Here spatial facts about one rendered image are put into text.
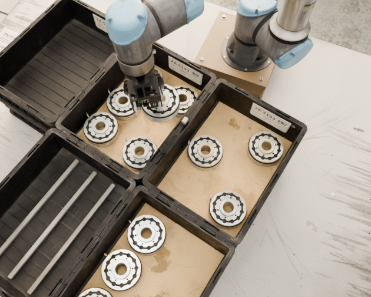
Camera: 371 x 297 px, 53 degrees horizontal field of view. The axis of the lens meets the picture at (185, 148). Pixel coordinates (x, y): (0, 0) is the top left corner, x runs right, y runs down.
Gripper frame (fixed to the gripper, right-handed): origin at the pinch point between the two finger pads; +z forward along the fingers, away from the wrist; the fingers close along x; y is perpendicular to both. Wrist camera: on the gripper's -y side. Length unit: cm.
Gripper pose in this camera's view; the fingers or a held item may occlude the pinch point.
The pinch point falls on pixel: (148, 102)
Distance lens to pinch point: 100.8
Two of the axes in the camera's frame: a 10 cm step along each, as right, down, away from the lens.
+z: 0.4, 3.9, 9.2
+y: 2.1, 9.0, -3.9
